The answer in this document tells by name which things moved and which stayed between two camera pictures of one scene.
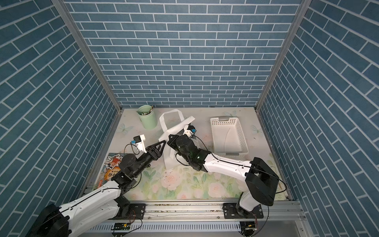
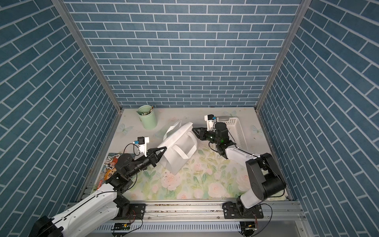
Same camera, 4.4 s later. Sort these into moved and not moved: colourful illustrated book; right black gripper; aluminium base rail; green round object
Moved: right black gripper
Not moved: green round object; colourful illustrated book; aluminium base rail
